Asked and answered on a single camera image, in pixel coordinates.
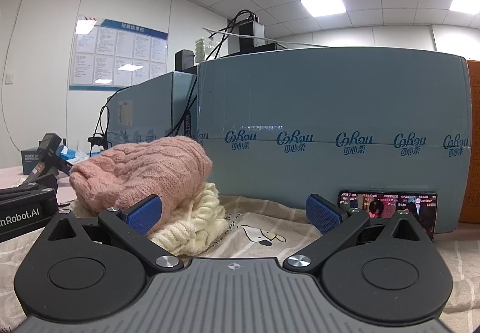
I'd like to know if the smartphone showing video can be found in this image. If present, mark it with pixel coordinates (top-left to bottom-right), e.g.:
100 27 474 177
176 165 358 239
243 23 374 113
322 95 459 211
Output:
338 190 438 240

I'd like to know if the black device on boxes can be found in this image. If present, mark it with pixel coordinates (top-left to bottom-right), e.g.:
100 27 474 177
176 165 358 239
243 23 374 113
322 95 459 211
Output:
225 9 281 55

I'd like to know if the small dark blue box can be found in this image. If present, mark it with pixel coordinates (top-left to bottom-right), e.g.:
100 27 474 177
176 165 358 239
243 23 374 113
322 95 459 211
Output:
21 148 42 176

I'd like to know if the cream knitted sweater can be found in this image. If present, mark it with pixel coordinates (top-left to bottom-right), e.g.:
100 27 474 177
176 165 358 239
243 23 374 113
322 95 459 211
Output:
70 178 227 256

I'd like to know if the black cable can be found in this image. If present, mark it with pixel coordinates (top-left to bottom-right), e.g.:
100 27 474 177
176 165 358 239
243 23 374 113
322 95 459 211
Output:
88 92 125 150

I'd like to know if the wall notice board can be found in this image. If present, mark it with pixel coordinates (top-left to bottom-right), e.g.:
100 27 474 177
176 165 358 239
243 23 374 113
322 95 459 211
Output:
69 16 168 91

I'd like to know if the orange cardboard box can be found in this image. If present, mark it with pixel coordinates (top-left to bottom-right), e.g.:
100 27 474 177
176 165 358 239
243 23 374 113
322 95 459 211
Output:
460 61 480 224

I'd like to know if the pink knitted sweater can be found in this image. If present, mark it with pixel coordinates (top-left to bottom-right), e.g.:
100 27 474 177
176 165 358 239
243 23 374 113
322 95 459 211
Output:
69 136 212 231

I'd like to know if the large blue-grey cardboard box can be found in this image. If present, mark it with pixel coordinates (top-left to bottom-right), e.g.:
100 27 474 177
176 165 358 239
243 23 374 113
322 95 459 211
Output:
197 47 472 233

